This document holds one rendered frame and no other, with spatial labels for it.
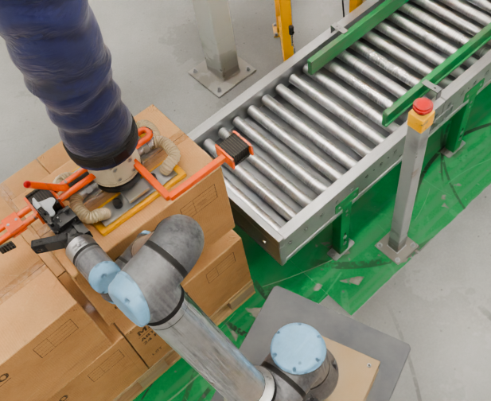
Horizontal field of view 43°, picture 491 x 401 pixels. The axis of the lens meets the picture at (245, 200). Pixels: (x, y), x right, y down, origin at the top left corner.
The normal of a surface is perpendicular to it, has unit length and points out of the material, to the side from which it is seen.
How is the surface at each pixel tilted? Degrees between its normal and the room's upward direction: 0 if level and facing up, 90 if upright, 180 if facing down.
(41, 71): 98
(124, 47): 0
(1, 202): 0
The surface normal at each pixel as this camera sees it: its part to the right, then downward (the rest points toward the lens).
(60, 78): 0.23, 0.87
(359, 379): -0.19, -0.51
